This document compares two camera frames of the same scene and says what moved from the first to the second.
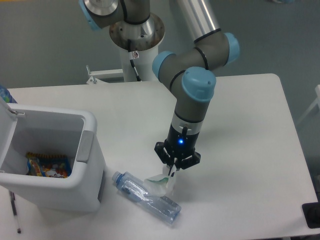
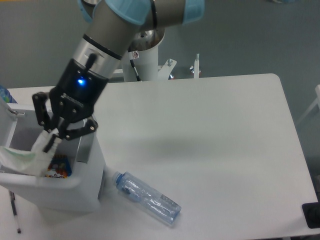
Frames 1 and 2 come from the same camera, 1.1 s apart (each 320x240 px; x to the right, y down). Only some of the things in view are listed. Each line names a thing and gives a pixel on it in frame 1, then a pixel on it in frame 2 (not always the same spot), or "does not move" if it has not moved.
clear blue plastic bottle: [134, 187] does not move
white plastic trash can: [25, 128] does not move
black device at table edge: [311, 213] does not move
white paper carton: [157, 184] → [35, 161]
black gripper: [180, 144] → [73, 99]
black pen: [13, 199] does not move
